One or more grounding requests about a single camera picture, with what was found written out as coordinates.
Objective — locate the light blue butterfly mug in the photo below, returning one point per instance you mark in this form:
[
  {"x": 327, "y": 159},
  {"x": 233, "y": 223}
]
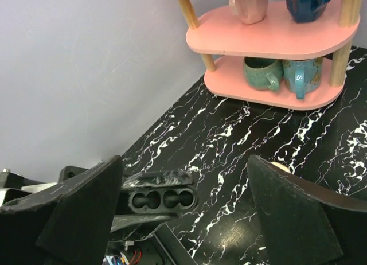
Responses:
[{"x": 302, "y": 76}]

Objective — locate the dark blue mug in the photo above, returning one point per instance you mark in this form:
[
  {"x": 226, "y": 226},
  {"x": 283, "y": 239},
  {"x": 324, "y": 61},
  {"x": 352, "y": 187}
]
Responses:
[{"x": 304, "y": 11}]

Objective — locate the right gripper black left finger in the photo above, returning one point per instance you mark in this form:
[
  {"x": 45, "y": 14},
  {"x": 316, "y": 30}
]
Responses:
[{"x": 29, "y": 227}]

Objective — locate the black marble pattern mat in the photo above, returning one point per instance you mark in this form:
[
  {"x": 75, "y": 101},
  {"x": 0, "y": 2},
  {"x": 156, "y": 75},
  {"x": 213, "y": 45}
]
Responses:
[{"x": 212, "y": 138}]

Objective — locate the pink three-tier shelf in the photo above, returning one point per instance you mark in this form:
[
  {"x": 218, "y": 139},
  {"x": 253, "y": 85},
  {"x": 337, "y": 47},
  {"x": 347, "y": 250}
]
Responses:
[{"x": 223, "y": 42}]

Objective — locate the black earbud charging case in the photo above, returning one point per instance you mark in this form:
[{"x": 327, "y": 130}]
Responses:
[{"x": 159, "y": 192}]

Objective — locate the white earbud charging case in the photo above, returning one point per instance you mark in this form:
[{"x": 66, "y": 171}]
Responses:
[{"x": 283, "y": 167}]

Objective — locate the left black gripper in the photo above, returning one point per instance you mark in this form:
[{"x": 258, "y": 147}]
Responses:
[{"x": 134, "y": 227}]

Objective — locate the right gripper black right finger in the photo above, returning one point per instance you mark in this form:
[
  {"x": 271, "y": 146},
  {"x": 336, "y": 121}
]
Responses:
[{"x": 304, "y": 223}]

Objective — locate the pink mug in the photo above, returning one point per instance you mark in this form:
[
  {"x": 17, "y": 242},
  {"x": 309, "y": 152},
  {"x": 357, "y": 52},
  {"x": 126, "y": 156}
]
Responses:
[{"x": 249, "y": 11}]

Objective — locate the green glazed mug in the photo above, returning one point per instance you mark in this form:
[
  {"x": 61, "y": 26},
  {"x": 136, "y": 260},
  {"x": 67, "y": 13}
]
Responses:
[{"x": 263, "y": 73}]

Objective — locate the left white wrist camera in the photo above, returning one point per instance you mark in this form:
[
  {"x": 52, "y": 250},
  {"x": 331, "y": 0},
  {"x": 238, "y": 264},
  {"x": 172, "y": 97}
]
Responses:
[{"x": 14, "y": 186}]

